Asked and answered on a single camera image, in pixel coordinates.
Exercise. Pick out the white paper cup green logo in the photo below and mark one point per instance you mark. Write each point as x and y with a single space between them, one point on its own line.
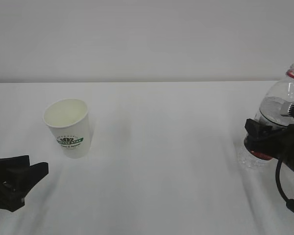
68 121

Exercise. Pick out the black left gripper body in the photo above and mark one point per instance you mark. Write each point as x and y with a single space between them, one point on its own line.
10 200

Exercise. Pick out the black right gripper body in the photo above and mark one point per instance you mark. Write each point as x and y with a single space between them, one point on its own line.
291 154

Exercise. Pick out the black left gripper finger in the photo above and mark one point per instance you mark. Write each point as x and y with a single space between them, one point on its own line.
28 177
7 165

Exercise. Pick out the clear plastic water bottle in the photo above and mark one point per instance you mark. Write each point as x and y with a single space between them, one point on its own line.
269 114

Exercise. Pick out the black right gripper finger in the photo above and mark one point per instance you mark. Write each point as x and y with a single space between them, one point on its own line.
263 140

